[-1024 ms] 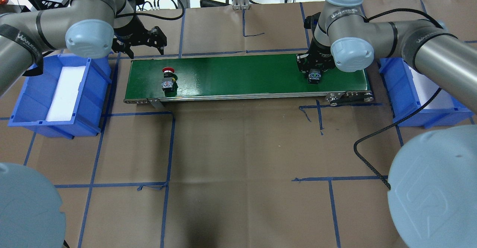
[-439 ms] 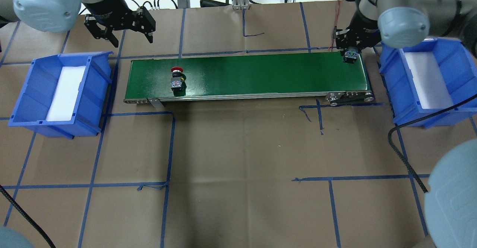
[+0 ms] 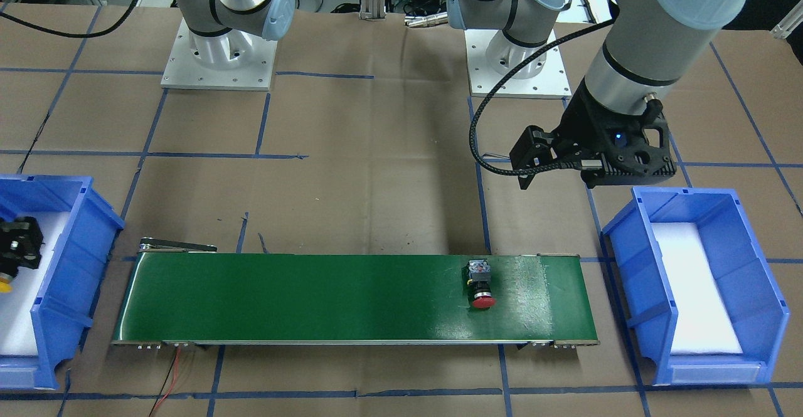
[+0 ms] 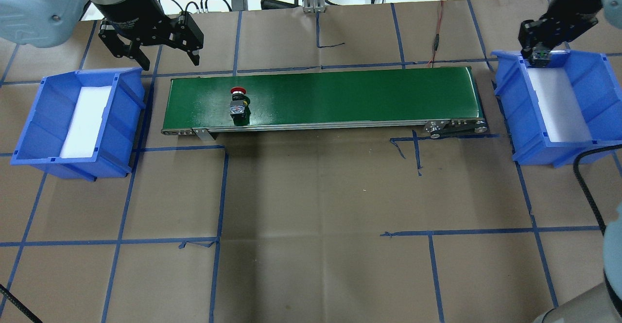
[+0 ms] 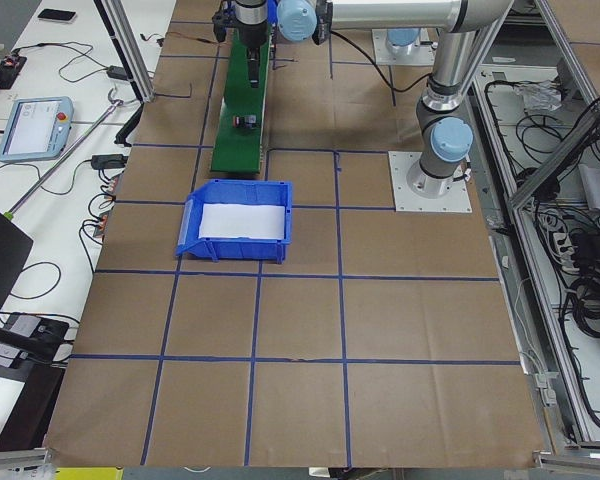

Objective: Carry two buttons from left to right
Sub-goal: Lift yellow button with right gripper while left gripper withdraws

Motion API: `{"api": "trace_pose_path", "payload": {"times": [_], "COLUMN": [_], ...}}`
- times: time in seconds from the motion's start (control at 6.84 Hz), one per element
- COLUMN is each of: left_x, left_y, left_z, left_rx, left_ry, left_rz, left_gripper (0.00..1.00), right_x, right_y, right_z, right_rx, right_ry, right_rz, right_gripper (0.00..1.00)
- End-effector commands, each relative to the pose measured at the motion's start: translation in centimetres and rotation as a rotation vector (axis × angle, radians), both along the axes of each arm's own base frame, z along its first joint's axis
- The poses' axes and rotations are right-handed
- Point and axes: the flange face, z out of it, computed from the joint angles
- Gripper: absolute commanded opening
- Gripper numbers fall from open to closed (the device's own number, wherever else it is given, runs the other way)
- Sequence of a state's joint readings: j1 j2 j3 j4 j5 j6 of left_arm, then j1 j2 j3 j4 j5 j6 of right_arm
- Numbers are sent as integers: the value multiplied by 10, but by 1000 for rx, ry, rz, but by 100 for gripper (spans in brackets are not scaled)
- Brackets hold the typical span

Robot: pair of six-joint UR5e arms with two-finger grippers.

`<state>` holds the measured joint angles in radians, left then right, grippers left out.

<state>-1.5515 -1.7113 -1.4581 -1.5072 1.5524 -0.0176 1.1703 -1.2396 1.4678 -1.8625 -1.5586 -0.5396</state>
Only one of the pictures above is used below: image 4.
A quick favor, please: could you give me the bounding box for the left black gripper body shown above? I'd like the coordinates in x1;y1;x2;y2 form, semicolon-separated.
98;11;204;59

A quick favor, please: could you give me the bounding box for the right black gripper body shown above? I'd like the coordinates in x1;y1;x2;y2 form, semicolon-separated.
518;7;599;59

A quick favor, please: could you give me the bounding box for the red push button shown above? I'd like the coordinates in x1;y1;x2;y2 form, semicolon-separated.
229;86;250;119

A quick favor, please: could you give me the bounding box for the yellow push button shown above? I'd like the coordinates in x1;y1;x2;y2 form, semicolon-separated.
529;46;552;68

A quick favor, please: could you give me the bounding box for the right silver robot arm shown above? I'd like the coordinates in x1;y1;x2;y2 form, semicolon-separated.
518;0;622;68

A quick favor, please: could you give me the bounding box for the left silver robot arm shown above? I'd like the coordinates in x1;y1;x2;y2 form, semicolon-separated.
0;0;204;70

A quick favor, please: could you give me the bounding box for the blue destination bin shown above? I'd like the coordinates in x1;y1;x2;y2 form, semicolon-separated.
492;50;622;168

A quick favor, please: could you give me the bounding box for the black power adapter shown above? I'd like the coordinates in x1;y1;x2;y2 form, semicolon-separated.
230;0;248;11

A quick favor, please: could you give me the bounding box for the white foam pad source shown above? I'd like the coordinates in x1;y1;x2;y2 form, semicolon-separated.
59;85;112;158

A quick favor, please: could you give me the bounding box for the white foam pad destination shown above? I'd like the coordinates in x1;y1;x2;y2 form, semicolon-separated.
527;68;592;142

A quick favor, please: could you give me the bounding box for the blue source bin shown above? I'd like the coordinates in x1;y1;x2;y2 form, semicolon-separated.
11;67;146;181

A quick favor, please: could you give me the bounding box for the green conveyor belt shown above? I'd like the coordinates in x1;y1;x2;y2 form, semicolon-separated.
161;67;489;141

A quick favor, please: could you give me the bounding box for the red black wire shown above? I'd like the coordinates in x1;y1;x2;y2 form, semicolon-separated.
428;0;455;67

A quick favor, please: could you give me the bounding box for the black braided cable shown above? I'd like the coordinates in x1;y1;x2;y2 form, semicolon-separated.
572;146;622;236

